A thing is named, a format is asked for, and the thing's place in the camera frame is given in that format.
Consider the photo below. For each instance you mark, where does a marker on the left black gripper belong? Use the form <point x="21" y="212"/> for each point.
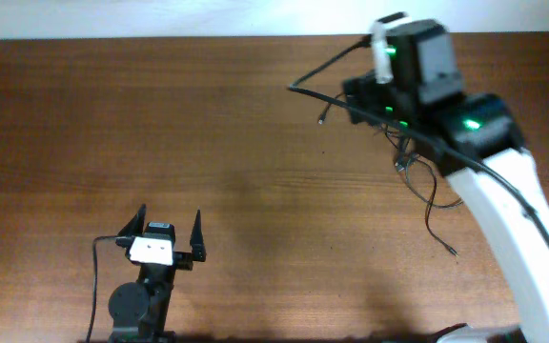
<point x="182" y="262"/>

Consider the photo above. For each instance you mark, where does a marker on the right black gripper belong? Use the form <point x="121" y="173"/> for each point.
<point x="367" y="88"/>

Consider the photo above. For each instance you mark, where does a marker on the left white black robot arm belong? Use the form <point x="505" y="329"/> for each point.
<point x="139" y="308"/>

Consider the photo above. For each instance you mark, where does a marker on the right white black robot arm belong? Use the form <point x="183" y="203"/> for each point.
<point x="478" y="148"/>

